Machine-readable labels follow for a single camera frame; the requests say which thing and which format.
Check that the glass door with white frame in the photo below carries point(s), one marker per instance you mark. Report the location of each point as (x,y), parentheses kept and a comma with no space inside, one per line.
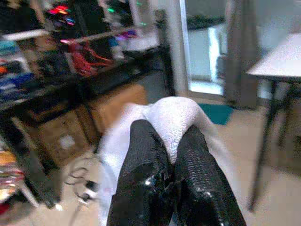
(204,47)

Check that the brown cardboard box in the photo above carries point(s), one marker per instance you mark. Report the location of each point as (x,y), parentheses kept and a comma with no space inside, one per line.
(77,122)

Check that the black cluttered workbench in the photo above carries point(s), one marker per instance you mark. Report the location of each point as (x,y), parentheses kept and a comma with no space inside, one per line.
(77,77)

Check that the teal floor mat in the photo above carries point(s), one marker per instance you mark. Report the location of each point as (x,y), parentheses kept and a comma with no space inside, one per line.
(217,114)

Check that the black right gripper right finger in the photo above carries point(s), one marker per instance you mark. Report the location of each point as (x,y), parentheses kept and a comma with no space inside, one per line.
(202,179)

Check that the white shelf with colourful items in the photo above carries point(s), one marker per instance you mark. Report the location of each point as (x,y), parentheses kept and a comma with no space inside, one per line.
(11,117)

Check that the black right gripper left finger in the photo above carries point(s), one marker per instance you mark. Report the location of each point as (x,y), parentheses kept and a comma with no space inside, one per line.
(138,174)

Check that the grey curtain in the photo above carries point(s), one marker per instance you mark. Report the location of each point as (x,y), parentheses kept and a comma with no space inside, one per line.
(241,51)

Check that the white table with black legs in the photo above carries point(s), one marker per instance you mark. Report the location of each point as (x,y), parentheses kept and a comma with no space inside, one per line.
(275,70)

